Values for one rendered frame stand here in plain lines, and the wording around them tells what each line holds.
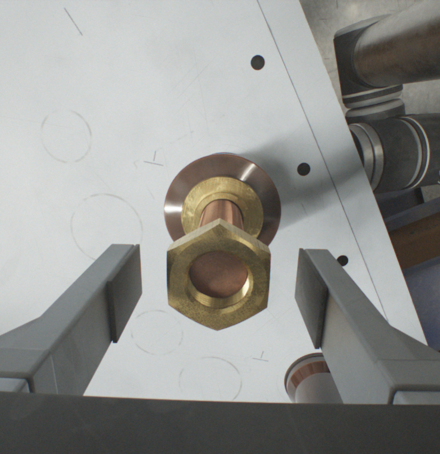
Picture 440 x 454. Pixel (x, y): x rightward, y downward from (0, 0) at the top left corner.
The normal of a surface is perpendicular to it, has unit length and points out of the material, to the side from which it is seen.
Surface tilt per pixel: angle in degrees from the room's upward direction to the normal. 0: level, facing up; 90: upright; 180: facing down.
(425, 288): 0
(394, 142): 28
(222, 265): 0
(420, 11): 87
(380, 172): 18
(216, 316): 0
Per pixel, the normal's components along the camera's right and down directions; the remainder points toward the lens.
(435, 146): 0.16, 0.06
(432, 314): -0.02, 0.29
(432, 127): 0.07, -0.44
